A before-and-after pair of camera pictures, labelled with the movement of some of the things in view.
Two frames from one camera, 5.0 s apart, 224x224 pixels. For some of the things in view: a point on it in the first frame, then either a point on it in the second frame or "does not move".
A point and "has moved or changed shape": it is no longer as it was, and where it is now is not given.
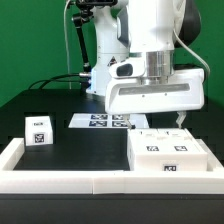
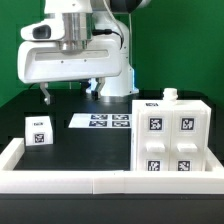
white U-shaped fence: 68,181 does not move
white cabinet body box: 165,150 has moved or changed shape
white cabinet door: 181,141 has moved or changed shape
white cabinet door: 147,142 has moved or changed shape
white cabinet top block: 38,130 does not move
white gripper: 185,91 to 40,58
